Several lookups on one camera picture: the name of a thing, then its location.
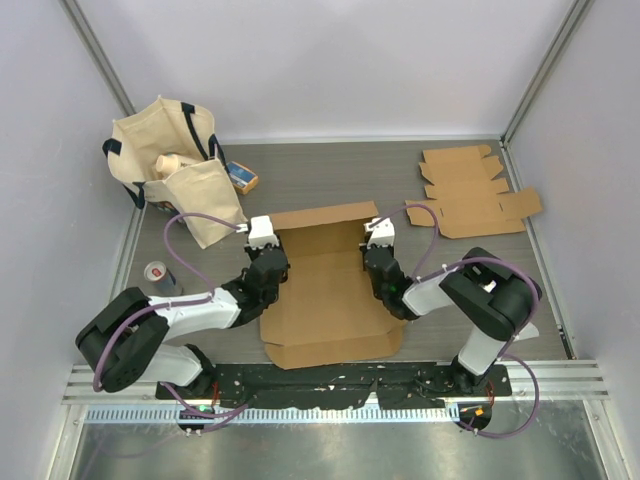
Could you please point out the right aluminium frame post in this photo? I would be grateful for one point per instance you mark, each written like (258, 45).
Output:
(570, 24)

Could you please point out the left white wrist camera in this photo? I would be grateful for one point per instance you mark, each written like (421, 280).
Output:
(259, 232)

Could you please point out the flat cardboard box blank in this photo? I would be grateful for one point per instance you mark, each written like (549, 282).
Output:
(468, 196)

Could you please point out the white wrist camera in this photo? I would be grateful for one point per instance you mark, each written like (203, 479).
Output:
(379, 232)
(259, 232)

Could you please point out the left aluminium frame post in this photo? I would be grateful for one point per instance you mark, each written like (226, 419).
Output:
(98, 55)

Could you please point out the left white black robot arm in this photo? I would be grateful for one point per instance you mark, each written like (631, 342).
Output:
(128, 340)

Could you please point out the beige canvas tote bag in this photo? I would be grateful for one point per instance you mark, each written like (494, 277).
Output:
(172, 126)

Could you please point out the red bull can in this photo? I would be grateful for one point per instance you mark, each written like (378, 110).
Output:
(162, 279)

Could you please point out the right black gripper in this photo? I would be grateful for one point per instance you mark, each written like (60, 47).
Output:
(363, 251)

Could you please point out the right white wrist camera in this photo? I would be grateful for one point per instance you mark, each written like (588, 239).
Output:
(379, 232)

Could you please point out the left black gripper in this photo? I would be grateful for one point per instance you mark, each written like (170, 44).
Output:
(252, 252)

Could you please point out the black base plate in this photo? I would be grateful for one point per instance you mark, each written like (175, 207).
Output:
(397, 385)

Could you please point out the slotted cable duct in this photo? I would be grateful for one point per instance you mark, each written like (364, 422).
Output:
(370, 413)

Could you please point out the white plastic packet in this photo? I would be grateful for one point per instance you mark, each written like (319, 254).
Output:
(529, 331)

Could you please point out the cream bottle in bag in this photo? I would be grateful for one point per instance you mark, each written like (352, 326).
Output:
(170, 163)

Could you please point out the aluminium frame post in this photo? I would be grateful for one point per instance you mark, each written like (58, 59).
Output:
(570, 24)
(98, 55)

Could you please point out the large brown cardboard box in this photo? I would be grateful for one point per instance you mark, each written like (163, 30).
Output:
(326, 312)

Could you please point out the small blue orange box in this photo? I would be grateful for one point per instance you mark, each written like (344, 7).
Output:
(242, 178)

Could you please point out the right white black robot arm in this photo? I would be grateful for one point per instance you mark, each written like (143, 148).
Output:
(497, 298)

